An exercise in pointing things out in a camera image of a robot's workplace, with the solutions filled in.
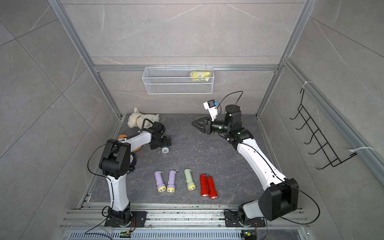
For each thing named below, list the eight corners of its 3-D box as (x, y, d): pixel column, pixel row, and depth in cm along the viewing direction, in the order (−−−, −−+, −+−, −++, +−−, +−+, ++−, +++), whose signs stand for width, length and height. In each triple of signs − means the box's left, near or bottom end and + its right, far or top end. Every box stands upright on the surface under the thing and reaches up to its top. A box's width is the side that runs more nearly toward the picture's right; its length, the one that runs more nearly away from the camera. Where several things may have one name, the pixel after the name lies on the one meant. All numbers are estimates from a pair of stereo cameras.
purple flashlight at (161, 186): (157, 193, 84) (156, 191, 81) (155, 173, 91) (153, 171, 88) (166, 190, 84) (165, 189, 82) (163, 171, 92) (162, 168, 89)
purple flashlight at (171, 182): (167, 192, 83) (166, 191, 81) (169, 171, 91) (169, 169, 89) (174, 192, 83) (174, 191, 81) (176, 171, 91) (176, 169, 89)
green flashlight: (188, 191, 84) (188, 190, 82) (183, 171, 91) (183, 169, 89) (196, 189, 85) (196, 187, 82) (190, 169, 92) (190, 167, 90)
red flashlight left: (201, 197, 82) (201, 195, 80) (199, 176, 89) (200, 174, 87) (208, 196, 82) (208, 195, 80) (206, 175, 90) (206, 174, 88)
